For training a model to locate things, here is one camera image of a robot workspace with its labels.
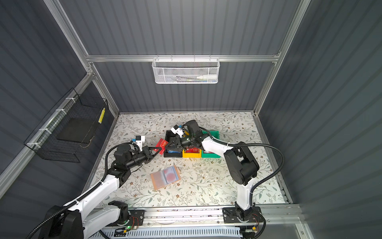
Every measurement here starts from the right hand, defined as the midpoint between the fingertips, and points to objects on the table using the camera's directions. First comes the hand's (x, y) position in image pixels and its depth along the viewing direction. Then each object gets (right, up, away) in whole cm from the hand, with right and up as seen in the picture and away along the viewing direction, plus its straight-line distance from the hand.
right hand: (168, 149), depth 80 cm
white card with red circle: (0, -16, +7) cm, 17 cm away
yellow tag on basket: (-39, +17, +2) cm, 42 cm away
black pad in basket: (-45, +11, -7) cm, 46 cm away
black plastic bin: (-1, -5, +15) cm, 16 cm away
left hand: (-3, +1, -2) cm, 4 cm away
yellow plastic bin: (+13, -5, +12) cm, 18 cm away
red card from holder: (-4, +3, 0) cm, 5 cm away
